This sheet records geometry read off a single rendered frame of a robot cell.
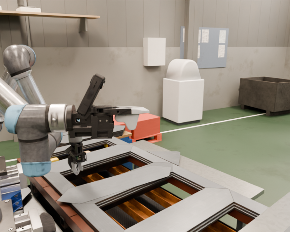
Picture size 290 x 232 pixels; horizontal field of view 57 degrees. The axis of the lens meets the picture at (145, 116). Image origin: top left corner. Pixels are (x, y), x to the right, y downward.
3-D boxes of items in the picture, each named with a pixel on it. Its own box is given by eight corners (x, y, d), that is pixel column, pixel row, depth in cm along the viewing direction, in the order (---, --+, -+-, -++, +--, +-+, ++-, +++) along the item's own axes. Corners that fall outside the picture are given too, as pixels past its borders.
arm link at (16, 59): (15, 40, 117) (64, 138, 131) (22, 41, 127) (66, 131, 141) (-10, 50, 116) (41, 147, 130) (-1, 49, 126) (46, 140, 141)
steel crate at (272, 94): (258, 104, 770) (262, 76, 750) (299, 113, 670) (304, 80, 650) (235, 107, 724) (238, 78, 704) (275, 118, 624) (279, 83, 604)
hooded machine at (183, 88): (186, 115, 644) (188, 58, 610) (203, 121, 593) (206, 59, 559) (162, 119, 611) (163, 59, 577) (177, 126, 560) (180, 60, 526)
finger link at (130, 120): (149, 129, 73) (115, 129, 72) (149, 107, 72) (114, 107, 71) (150, 130, 69) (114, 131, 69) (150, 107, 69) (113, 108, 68)
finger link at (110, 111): (131, 113, 72) (98, 114, 71) (131, 107, 72) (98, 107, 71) (131, 115, 67) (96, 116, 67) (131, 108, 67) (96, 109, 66)
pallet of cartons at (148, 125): (95, 156, 405) (93, 129, 394) (78, 139, 482) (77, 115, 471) (165, 142, 464) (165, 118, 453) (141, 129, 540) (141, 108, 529)
